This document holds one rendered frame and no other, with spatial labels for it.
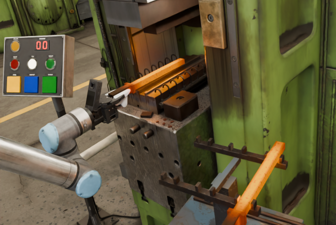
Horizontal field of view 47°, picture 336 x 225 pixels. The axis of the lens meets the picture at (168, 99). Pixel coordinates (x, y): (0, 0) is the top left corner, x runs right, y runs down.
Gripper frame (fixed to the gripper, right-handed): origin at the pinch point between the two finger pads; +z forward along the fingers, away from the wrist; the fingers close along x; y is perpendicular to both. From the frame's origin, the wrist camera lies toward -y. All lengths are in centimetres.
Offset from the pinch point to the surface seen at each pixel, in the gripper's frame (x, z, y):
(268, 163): 62, -1, 9
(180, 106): 19.5, 8.7, 6.9
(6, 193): -137, -22, 105
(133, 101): -6.6, 7.2, 10.8
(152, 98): 6.1, 7.2, 6.3
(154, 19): 7.4, 14.1, -23.8
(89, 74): -258, 141, 108
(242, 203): 65, -19, 9
